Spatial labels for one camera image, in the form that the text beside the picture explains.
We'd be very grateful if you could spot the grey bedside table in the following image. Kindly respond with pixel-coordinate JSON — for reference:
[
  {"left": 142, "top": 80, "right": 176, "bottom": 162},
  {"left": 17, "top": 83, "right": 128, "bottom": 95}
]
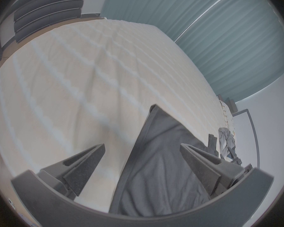
[{"left": 216, "top": 94, "right": 237, "bottom": 112}]

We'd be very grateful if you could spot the bed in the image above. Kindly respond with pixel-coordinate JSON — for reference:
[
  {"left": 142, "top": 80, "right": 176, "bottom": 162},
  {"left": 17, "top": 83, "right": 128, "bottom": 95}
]
[{"left": 0, "top": 19, "right": 261, "bottom": 213}]

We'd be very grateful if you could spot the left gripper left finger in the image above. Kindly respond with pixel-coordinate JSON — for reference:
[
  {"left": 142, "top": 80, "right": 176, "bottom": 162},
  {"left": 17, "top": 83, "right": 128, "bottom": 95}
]
[{"left": 39, "top": 143, "right": 106, "bottom": 199}]

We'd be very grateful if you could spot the black chest of drawers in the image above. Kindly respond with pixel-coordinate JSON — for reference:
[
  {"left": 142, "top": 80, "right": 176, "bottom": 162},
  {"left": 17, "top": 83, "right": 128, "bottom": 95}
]
[{"left": 13, "top": 0, "right": 87, "bottom": 44}]

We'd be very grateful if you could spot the blue-green curtain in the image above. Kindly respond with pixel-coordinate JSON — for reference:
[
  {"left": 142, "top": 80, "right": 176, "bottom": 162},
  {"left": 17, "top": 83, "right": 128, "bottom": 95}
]
[
  {"left": 101, "top": 0, "right": 245, "bottom": 42},
  {"left": 174, "top": 0, "right": 284, "bottom": 102}
]

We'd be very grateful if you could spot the black T-shirt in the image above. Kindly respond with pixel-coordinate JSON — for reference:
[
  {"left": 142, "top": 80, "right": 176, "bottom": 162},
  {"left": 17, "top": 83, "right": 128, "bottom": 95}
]
[{"left": 109, "top": 104, "right": 225, "bottom": 217}]

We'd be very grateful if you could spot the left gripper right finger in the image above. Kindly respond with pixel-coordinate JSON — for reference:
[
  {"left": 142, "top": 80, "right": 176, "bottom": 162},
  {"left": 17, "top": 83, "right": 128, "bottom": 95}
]
[{"left": 179, "top": 143, "right": 245, "bottom": 196}]

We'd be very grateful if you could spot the grey garment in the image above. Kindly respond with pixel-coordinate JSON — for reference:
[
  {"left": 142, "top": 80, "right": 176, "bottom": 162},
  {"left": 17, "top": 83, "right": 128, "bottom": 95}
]
[{"left": 218, "top": 127, "right": 236, "bottom": 159}]

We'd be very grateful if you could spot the white printed pillow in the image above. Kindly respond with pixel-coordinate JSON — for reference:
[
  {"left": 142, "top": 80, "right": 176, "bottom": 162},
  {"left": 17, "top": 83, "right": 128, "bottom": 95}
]
[{"left": 220, "top": 99, "right": 238, "bottom": 139}]

